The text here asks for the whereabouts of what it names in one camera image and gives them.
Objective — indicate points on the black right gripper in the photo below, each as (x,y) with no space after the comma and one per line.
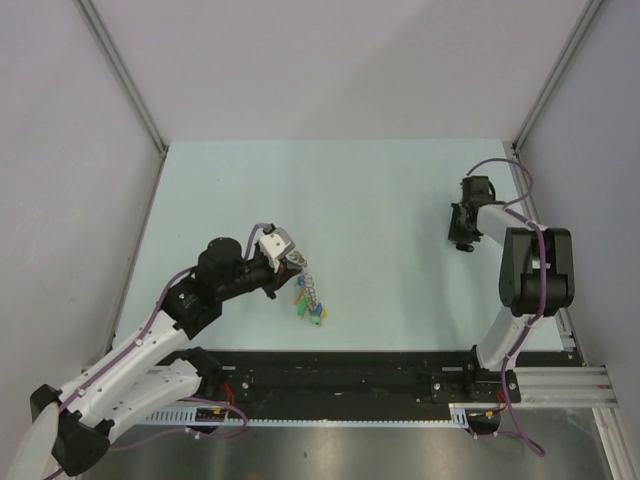
(454,234)

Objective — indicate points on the black key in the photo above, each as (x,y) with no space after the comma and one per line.
(465,247)

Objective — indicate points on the aluminium frame post right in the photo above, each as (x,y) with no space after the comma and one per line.
(563,62)

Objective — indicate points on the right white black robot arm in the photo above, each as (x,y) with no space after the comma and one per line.
(536,278)

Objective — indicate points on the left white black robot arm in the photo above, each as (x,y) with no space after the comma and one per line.
(100,404)

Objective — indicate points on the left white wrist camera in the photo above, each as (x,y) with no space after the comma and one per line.
(275,244)

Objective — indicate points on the metal keyring with coloured tags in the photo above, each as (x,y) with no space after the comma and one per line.
(306,300)

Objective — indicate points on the aluminium frame post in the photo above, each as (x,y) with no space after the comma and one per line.
(563,62)
(114,60)

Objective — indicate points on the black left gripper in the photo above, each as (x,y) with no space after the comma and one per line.
(287,269)

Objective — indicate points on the aluminium frame post left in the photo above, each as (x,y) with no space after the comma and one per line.
(114,60)

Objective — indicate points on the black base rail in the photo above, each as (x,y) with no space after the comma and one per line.
(256,377)

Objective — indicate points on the white slotted cable duct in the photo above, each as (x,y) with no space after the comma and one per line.
(209,416)

